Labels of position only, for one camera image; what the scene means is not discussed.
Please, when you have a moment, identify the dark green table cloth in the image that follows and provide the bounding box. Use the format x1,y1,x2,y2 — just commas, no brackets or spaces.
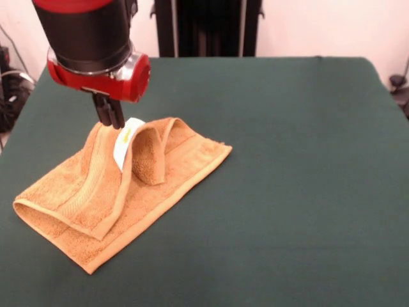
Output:
0,56,409,307

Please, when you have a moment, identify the tan terry towel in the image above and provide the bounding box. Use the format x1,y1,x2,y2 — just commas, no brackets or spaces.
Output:
12,116,233,275

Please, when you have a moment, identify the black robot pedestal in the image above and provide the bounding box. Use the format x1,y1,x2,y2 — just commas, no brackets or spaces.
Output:
148,0,266,58

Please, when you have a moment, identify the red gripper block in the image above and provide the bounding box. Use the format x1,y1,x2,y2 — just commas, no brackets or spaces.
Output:
47,47,151,130

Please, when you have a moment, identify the dark grey stand base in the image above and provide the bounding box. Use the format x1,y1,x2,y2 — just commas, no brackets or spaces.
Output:
389,74,409,121

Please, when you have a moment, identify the black cable pile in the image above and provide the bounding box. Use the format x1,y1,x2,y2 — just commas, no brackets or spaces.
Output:
0,67,36,132

